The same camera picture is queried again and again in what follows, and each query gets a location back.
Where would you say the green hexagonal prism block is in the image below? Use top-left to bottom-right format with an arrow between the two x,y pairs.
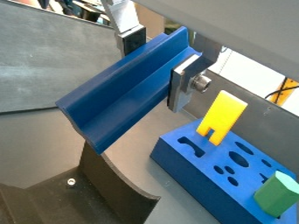
254,171 -> 299,218

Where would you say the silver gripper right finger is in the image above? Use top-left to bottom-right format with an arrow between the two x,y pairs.
167,33 -> 222,112

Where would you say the yellow slotted tall block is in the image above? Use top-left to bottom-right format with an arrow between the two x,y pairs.
197,90 -> 249,145

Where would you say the black curved fixture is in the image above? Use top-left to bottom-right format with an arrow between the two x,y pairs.
0,145 -> 161,224

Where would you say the blue shape sorter board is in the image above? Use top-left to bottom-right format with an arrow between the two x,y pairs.
151,121 -> 298,224

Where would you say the dark blue star prism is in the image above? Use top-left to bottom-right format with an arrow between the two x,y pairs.
56,27 -> 197,154

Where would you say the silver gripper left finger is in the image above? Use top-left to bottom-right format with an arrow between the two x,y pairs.
100,0 -> 146,56

